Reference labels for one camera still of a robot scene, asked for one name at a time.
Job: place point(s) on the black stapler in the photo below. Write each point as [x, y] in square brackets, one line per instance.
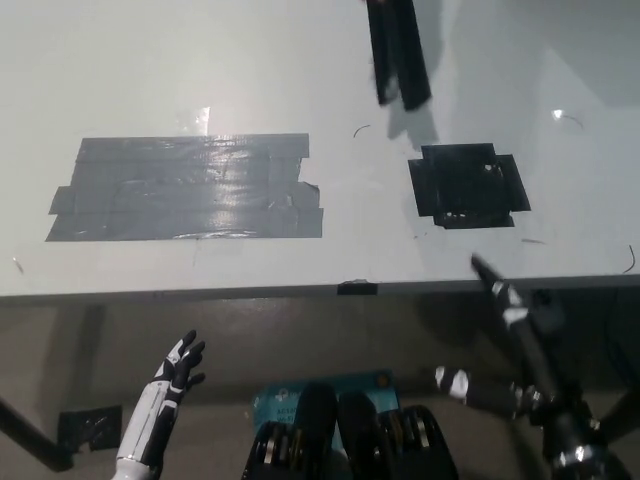
[397, 55]

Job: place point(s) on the small black tape strip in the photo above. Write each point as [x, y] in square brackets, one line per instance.
[357, 288]

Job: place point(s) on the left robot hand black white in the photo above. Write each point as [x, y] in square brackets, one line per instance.
[177, 365]

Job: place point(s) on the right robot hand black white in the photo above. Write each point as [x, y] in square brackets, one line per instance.
[517, 315]

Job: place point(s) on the clear tape piece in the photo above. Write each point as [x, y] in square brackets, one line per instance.
[198, 119]

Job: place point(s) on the grey duct tape patch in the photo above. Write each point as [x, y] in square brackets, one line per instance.
[190, 190]

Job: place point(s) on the black floor tape patch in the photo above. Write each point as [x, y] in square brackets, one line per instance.
[92, 425]

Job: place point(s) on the teal cardboard box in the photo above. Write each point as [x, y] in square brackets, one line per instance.
[280, 400]

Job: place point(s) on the black tape patch on table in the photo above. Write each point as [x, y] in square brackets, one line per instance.
[467, 187]

